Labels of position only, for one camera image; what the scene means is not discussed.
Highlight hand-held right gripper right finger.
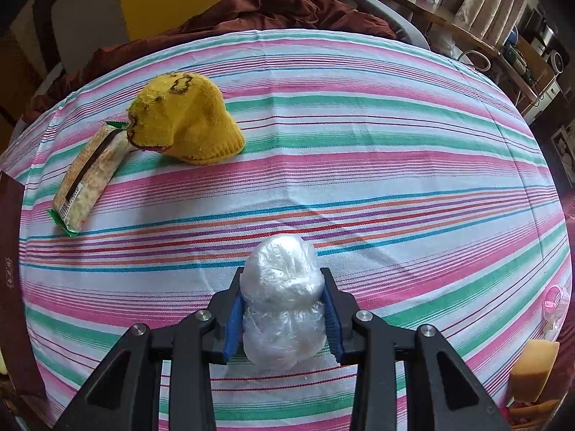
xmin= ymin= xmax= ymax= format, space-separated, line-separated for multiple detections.
xmin=320 ymin=267 xmax=513 ymax=431

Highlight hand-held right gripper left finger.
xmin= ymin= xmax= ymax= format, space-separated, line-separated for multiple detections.
xmin=54 ymin=269 xmax=246 ymax=431

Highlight clear plastic wrap bundle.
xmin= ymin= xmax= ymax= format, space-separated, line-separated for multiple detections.
xmin=241 ymin=235 xmax=326 ymax=371

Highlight yellow sponge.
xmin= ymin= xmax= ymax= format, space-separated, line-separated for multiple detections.
xmin=510 ymin=340 xmax=561 ymax=402

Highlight striped cloth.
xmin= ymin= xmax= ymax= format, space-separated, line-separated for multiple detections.
xmin=0 ymin=29 xmax=571 ymax=431

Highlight snack packet green ends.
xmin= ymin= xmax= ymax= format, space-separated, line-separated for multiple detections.
xmin=47 ymin=121 xmax=135 ymax=238

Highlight yellow knit sock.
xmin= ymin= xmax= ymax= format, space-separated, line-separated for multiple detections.
xmin=127 ymin=72 xmax=246 ymax=165

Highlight clear pink plastic item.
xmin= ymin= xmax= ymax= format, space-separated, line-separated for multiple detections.
xmin=541 ymin=285 xmax=571 ymax=342

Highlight maroon blanket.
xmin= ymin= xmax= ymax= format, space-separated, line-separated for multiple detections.
xmin=22 ymin=0 xmax=398 ymax=122

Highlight wooden shelf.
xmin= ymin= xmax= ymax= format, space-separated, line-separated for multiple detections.
xmin=359 ymin=0 xmax=562 ymax=113

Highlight black and silver speaker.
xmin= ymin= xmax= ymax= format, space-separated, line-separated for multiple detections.
xmin=541 ymin=38 xmax=570 ymax=75

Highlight stack of folded fabrics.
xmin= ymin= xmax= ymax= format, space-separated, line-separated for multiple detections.
xmin=454 ymin=0 xmax=531 ymax=46

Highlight grey bed frame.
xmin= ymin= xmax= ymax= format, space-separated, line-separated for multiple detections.
xmin=339 ymin=0 xmax=432 ymax=50

